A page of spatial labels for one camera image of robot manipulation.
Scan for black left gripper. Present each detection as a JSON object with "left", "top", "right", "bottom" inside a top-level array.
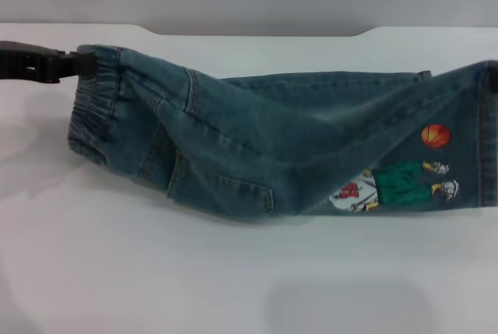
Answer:
[{"left": 0, "top": 40, "right": 96, "bottom": 84}]

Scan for blue denim shorts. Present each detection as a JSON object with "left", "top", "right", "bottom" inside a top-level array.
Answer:
[{"left": 66, "top": 44, "right": 498, "bottom": 218}]

